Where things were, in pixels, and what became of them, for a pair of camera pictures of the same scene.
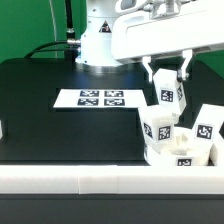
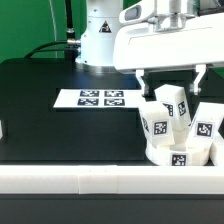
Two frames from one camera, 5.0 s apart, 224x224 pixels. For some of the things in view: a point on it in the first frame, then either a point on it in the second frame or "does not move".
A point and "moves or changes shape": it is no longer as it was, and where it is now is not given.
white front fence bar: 111,180 does not move
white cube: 169,90 moves or changes shape
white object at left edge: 1,130 does not move
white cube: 158,122 does not move
